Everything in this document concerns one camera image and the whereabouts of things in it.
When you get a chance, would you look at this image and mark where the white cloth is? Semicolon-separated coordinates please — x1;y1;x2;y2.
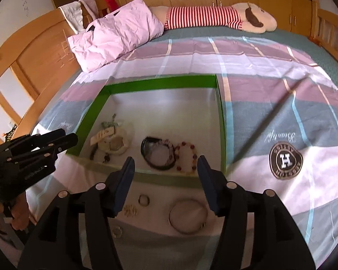
59;2;84;32

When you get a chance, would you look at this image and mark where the pink cloth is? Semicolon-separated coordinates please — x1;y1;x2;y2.
79;0;98;20

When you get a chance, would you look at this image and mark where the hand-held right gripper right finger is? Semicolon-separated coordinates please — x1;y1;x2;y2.
197;155;316;270

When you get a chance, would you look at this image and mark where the plush toy with striped shirt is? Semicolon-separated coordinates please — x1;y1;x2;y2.
151;2;277;34

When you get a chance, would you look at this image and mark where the silver bangle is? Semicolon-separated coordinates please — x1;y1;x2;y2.
168;199;209;234

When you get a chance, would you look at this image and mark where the plaid bed sheet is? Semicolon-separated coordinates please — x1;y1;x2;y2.
25;35;338;270

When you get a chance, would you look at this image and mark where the pink pillow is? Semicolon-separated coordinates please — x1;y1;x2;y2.
68;0;164;72

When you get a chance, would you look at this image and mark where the white beaded bracelet with tag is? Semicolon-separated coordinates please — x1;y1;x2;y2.
90;114;134;164

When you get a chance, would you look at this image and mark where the small gold ornament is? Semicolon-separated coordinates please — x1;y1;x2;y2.
122;205;138;217

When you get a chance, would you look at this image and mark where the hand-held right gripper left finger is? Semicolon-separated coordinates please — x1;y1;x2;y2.
21;156;136;270

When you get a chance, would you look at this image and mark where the black bracelet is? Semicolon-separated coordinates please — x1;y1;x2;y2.
141;136;177;171

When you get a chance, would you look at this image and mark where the red beaded bracelet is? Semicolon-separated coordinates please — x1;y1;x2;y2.
175;143;199;172

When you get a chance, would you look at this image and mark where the wooden headboard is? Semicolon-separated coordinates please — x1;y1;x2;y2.
0;8;83;144

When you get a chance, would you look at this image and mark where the green cardboard box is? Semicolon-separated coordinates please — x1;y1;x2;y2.
65;74;227;187

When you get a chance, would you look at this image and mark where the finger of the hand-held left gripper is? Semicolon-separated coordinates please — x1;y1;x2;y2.
31;129;66;147
43;133;79;158

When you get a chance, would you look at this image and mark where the wooden footboard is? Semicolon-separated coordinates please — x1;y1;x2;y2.
310;6;338;71

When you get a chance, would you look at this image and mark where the person's left hand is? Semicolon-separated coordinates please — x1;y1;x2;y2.
0;195;30;232

